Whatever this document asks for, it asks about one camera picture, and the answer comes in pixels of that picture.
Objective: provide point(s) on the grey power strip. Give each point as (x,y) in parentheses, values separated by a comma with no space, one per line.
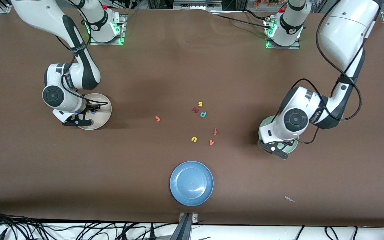
(197,5)

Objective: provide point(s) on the white paper scrap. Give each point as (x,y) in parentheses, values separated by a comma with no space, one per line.
(289,199)

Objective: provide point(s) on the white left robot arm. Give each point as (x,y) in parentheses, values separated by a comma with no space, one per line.
(342,33)

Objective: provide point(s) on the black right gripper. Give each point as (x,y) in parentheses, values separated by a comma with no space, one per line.
(88,109)

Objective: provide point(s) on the green plate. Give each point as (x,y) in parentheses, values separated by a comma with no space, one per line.
(293,146)

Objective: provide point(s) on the beige brown plate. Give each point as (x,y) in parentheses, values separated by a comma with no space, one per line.
(102,116)

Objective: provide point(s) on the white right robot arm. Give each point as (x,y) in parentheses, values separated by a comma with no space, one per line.
(45,13)

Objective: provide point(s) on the blue plate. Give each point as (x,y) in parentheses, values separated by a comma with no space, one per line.
(191,183)

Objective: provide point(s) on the orange flowery object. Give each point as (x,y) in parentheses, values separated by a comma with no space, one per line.
(265,2)

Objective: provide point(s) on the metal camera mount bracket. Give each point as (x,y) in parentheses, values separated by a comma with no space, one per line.
(185,226)

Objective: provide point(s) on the yellow letter u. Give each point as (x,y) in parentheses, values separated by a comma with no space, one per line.
(196,139)

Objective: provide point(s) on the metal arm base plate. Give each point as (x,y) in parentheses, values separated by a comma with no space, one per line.
(107,42)
(283,47)

